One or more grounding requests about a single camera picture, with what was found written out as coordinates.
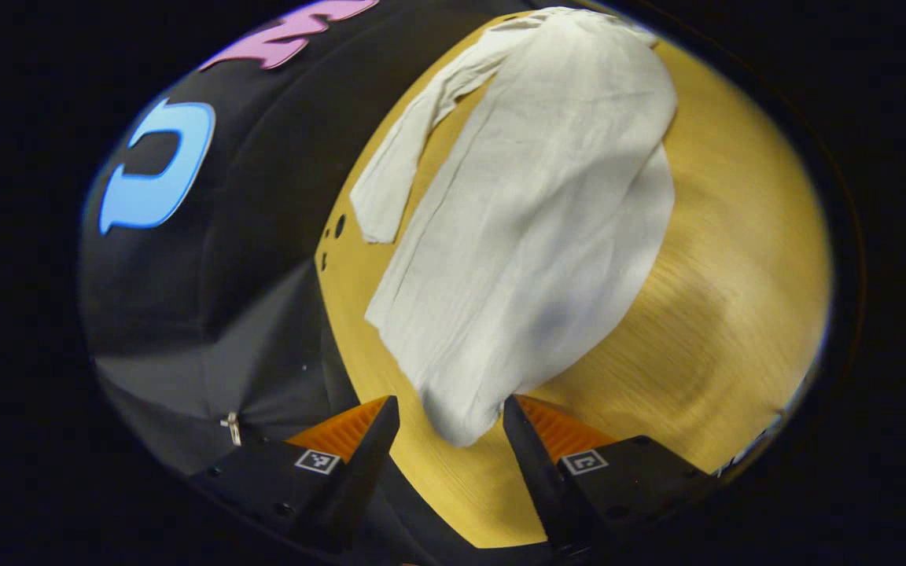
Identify white jeans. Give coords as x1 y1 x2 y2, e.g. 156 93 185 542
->
349 6 678 447

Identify black backdrop cloth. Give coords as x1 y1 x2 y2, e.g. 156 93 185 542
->
79 0 556 563

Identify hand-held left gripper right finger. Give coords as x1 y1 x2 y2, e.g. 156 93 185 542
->
503 395 717 555

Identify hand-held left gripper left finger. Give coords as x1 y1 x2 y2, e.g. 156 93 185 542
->
190 395 400 555

